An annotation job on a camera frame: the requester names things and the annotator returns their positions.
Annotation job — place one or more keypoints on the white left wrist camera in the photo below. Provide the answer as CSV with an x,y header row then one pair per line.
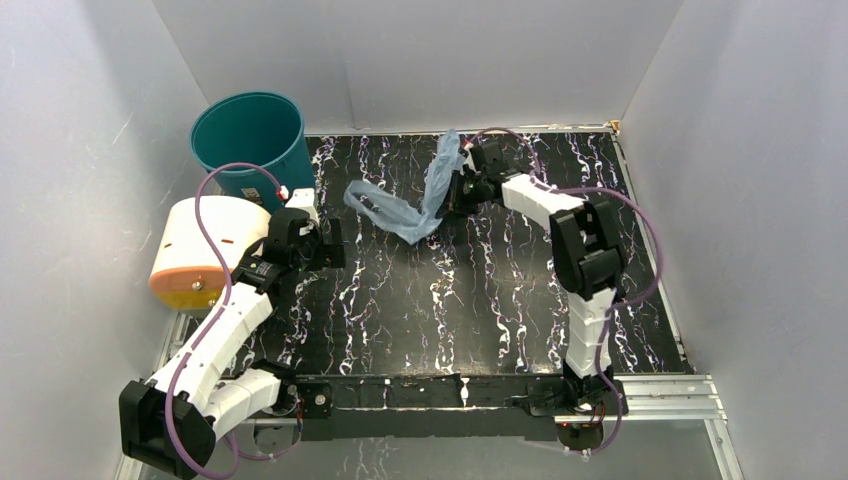
x,y
301,202

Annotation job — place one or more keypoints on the light blue plastic bag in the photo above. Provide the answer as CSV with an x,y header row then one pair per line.
x,y
396,215

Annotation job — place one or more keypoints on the cream orange round container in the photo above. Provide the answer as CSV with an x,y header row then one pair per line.
x,y
186,275

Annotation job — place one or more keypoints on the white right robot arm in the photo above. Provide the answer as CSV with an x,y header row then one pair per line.
x,y
587,257

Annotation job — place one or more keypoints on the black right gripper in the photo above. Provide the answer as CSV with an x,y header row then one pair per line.
x,y
452,201

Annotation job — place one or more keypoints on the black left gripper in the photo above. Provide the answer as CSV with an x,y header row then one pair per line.
x,y
331,255

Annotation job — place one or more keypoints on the teal plastic trash bin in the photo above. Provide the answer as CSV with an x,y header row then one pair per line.
x,y
259,129

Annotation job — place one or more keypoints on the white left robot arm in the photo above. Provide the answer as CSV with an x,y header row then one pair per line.
x,y
173,420

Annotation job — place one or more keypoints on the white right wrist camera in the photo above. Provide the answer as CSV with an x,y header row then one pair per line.
x,y
475,156

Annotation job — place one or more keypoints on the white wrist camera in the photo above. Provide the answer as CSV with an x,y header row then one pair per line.
x,y
475,156
301,202

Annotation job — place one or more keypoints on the black front mounting rail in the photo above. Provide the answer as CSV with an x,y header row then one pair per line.
x,y
332,407

